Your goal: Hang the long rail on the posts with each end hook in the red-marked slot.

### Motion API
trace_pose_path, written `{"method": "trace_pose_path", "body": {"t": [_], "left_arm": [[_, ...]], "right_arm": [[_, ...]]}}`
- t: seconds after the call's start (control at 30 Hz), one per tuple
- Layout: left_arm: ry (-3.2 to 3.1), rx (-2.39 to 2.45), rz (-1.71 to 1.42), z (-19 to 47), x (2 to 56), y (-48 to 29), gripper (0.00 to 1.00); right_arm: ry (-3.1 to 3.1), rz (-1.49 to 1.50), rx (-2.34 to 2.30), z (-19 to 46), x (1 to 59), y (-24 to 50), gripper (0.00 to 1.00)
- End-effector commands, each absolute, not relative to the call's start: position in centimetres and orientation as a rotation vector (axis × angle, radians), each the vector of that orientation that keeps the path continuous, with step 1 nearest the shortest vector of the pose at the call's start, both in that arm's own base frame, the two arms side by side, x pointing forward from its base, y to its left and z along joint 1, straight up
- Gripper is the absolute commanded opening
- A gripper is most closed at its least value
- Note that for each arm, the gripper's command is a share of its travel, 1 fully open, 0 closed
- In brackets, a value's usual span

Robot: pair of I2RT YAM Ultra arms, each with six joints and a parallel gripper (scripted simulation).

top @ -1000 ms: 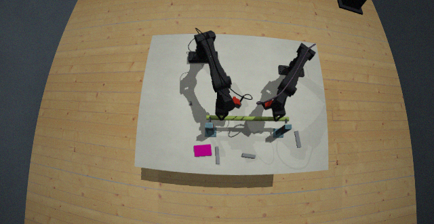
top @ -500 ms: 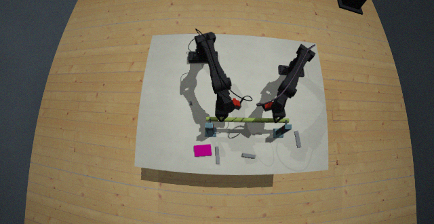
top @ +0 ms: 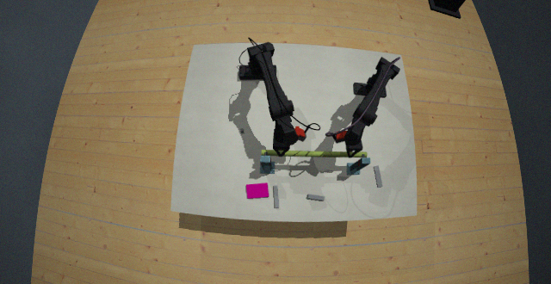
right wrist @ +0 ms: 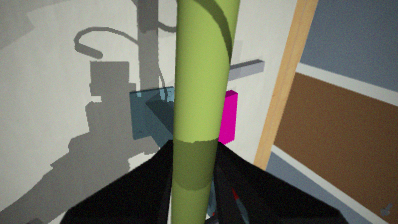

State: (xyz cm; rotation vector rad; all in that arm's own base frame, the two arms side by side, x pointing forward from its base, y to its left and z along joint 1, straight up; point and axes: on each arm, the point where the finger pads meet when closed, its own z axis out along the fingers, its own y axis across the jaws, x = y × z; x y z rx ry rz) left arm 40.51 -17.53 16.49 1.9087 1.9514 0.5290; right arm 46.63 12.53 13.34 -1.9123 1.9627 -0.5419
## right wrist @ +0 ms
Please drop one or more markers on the long green rod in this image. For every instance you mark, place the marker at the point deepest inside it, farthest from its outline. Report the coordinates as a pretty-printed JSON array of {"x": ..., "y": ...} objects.
[{"x": 205, "y": 33}]

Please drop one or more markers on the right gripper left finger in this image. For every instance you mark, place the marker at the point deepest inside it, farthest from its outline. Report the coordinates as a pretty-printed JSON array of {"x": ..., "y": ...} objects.
[{"x": 134, "y": 198}]

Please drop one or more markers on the grey rectangular bar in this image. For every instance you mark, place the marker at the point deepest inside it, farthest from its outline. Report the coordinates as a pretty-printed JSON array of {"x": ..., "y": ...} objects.
[{"x": 245, "y": 69}]

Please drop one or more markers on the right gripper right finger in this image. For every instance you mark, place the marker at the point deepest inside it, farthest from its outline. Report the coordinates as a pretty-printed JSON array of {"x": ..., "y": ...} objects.
[{"x": 266, "y": 198}]

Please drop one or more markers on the magenta flat block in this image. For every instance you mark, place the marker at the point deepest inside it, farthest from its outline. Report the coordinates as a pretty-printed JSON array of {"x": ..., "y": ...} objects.
[{"x": 227, "y": 130}]

